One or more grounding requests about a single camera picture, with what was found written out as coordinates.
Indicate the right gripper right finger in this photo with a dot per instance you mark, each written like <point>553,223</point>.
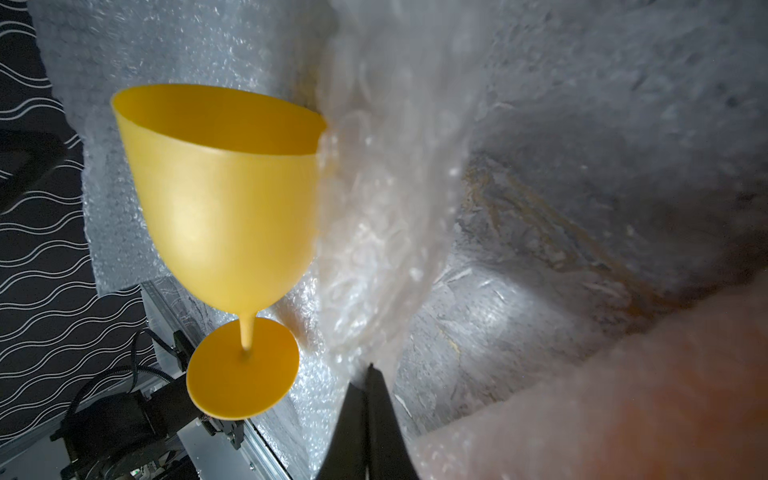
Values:
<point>387,452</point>

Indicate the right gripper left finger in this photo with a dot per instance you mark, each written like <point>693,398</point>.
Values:
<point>347,455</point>

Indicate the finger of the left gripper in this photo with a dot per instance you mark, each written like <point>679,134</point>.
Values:
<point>42,151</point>

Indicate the yellow wine glass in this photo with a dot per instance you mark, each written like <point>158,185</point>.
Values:
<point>226,181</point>

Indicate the bubble wrap of yellow glass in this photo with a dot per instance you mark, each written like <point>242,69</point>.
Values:
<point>398,82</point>

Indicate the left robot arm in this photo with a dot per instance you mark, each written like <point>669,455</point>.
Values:
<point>117,434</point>

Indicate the wrapped orange wine glass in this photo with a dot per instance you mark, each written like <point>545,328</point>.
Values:
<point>686,400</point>

